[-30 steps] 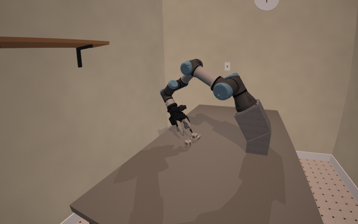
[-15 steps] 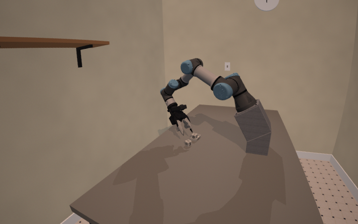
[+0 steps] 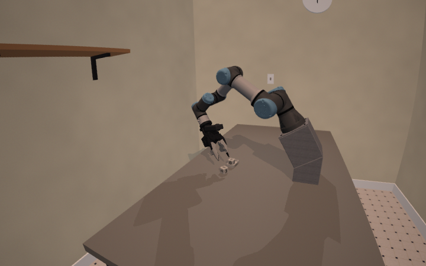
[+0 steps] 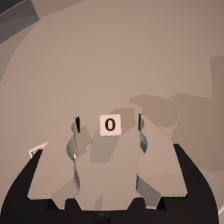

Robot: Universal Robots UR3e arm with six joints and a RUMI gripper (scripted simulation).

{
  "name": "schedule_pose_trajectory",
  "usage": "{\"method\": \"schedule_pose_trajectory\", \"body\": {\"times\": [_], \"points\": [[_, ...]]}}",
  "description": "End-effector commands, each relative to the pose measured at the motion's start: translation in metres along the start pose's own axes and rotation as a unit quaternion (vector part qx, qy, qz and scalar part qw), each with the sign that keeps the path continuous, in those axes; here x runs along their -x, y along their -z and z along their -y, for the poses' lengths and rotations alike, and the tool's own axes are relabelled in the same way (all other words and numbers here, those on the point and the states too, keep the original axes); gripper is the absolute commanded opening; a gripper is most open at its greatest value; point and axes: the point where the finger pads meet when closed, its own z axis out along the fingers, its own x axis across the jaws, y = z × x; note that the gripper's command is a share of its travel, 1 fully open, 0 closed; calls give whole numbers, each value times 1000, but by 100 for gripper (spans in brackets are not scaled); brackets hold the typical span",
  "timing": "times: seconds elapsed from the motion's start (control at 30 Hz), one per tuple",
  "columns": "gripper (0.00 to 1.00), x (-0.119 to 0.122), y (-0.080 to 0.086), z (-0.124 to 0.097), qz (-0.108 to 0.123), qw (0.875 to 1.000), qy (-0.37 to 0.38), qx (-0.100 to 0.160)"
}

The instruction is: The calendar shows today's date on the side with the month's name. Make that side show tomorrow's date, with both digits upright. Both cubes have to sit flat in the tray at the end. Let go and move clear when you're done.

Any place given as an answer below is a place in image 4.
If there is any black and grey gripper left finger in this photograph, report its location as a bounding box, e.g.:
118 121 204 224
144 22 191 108
0 116 80 224

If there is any beige rectangular tray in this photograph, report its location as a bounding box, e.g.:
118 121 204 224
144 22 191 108
29 144 79 159

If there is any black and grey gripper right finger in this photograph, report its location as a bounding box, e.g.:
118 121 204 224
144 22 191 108
136 113 219 224

